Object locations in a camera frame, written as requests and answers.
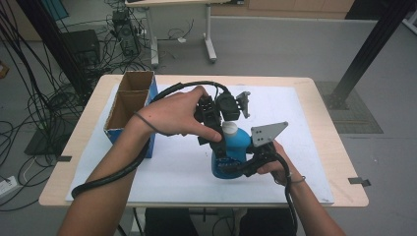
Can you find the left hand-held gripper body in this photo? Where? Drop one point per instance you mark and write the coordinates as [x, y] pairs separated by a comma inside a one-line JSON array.
[[229, 106]]

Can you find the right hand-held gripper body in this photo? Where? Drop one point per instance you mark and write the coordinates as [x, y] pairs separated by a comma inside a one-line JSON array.
[[265, 132]]

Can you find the blue bottle with white cap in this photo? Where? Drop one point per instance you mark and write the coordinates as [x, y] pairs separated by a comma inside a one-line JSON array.
[[236, 144]]

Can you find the blue cardboard box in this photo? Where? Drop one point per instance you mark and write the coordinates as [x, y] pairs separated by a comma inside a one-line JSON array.
[[131, 101]]

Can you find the person's right hand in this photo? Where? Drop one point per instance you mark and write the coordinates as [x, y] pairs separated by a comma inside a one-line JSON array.
[[294, 171]]

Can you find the person's left hand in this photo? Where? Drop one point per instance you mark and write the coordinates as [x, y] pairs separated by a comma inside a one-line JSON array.
[[170, 114]]

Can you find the white sheet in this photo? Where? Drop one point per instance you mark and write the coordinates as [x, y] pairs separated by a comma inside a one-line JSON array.
[[183, 177]]

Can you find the light wooden table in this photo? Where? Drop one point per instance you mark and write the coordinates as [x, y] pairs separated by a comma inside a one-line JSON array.
[[327, 147]]

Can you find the person's right leg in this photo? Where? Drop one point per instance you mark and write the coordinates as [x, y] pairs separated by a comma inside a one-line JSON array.
[[265, 224]]

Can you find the white desk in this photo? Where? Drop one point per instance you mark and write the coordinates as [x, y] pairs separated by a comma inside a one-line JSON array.
[[208, 32]]

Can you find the white plug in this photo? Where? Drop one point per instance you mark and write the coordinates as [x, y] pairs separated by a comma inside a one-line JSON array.
[[182, 40]]

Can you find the grey floor mat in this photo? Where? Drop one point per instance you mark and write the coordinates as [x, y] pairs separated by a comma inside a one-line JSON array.
[[360, 111]]

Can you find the black tape strip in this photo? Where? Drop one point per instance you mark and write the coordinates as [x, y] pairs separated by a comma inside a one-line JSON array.
[[359, 181], [64, 158]]

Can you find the black box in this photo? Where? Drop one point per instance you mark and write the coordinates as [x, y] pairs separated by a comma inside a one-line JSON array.
[[82, 46]]

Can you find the black floor plate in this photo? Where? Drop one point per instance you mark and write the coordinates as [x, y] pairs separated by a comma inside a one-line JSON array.
[[46, 144]]

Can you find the blue panel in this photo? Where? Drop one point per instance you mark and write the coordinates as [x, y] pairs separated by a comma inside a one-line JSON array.
[[55, 8]]

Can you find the white power strip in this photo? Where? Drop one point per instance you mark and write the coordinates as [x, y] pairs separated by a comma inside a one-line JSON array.
[[7, 187]]

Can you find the brown box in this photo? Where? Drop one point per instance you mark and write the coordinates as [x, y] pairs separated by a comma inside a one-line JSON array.
[[3, 69]]

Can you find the black metal post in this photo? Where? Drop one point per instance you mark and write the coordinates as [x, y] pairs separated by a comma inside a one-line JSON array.
[[370, 46], [49, 32]]

